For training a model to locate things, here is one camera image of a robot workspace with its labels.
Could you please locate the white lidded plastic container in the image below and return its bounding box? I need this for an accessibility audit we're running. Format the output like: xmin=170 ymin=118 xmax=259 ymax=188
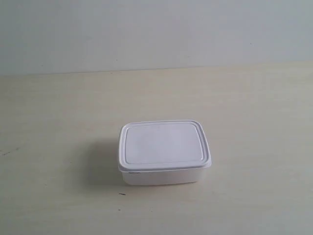
xmin=118 ymin=120 xmax=212 ymax=186

